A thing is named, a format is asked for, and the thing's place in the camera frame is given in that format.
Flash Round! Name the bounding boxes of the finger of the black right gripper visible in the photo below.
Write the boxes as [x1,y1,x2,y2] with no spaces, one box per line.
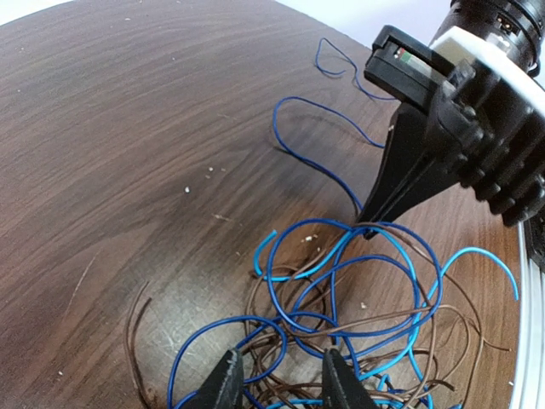
[358,103,430,222]
[364,153,457,222]

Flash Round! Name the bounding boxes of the brown cable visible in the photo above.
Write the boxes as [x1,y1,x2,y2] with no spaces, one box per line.
[123,222,512,409]

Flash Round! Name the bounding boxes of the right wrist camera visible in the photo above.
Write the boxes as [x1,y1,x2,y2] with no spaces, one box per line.
[364,25,454,113]

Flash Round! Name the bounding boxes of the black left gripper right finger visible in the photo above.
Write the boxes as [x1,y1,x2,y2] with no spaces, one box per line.
[322,349,375,409]

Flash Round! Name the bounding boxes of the dark blue cable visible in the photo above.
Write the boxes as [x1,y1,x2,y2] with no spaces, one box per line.
[166,37,465,409]

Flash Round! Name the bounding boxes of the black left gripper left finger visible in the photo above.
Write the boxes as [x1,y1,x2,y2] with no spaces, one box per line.
[193,349,244,409]

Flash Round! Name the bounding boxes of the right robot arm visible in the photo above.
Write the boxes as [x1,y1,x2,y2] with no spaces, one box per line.
[359,1,544,227]

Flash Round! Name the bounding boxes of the front aluminium rail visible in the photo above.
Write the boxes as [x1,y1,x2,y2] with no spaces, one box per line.
[509,223,544,408]

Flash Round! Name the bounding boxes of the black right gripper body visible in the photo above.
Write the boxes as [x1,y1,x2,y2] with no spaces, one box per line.
[425,61,544,227]

